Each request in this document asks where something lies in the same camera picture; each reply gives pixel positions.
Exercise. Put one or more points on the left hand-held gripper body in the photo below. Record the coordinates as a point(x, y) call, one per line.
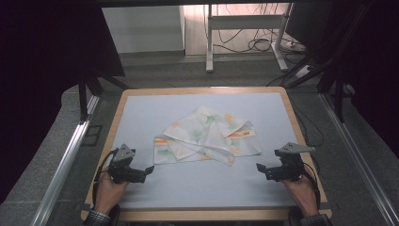
point(122, 166)

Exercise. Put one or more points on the dark monitor panel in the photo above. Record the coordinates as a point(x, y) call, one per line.
point(309, 23)

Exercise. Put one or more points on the white cabinet panel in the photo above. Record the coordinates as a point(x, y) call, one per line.
point(142, 29)

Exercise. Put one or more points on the person's left hand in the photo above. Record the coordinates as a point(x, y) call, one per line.
point(108, 191)

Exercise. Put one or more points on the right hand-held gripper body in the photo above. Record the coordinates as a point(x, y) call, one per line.
point(290, 166)

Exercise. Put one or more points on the white metal desk frame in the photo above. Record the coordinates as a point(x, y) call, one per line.
point(247, 22)

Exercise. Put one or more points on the black metal stand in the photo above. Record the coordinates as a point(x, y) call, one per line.
point(338, 94)
point(83, 100)

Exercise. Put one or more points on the white power strip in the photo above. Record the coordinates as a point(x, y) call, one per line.
point(303, 71)

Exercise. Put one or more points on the aluminium floor rail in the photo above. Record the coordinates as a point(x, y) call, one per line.
point(360, 157)
point(67, 157)

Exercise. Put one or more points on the white leaf-print cloth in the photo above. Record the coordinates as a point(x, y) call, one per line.
point(207, 138)

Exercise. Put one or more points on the black curtain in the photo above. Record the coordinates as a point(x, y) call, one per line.
point(376, 62)
point(40, 62)

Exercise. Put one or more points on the person's right hand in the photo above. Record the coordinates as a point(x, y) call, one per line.
point(301, 194)

